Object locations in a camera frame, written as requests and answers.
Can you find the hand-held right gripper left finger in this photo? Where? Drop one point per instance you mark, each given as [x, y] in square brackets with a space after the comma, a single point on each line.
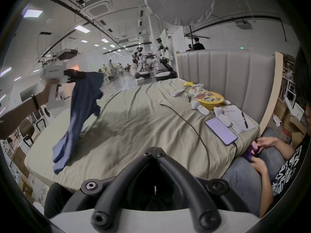
[116, 190]

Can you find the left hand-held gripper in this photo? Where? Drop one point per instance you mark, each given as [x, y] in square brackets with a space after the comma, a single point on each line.
[52, 73]

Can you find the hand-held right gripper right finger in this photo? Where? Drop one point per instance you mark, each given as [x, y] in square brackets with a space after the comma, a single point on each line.
[189, 190]

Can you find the dark blue shirt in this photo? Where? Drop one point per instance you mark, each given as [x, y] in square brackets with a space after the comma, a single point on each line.
[81, 105]

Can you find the person's left hand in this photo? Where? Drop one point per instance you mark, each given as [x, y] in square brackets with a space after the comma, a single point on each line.
[45, 93]

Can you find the person's legs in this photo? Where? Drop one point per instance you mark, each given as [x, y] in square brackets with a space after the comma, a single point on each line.
[57, 199]

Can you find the brown chair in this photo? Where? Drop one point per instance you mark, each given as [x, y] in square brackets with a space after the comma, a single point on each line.
[26, 130]

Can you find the smartphone with lit screen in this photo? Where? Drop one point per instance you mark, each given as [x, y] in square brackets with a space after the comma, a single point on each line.
[221, 131]

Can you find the bed with pale green sheet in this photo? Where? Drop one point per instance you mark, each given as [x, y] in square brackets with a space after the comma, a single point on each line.
[145, 130]

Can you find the white hand controller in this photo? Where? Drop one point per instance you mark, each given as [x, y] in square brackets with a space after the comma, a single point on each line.
[199, 107]
[222, 116]

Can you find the white paper sheets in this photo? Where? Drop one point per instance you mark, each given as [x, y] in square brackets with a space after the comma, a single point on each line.
[237, 120]

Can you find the black pen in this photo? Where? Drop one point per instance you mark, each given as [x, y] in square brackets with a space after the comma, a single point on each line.
[245, 120]

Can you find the white humanoid robot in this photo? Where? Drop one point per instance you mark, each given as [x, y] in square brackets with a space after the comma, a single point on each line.
[141, 65]
[162, 59]

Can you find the yellow instant noodle bowl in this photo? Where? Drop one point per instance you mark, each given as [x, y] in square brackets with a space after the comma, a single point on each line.
[210, 100]

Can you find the flat white remote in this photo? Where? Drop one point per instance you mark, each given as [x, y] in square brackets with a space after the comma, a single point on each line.
[178, 92]

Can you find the yellow snack bag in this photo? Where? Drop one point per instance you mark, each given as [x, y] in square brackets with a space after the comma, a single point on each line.
[188, 83]

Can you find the grey padded headboard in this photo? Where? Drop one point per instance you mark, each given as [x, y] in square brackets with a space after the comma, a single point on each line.
[226, 74]

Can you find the brown carton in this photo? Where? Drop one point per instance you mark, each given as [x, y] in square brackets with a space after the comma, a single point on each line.
[290, 120]

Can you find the white softbox lamp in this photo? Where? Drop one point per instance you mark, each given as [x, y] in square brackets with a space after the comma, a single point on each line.
[179, 1]

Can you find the white shelf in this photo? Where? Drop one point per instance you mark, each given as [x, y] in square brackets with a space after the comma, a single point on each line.
[288, 76]

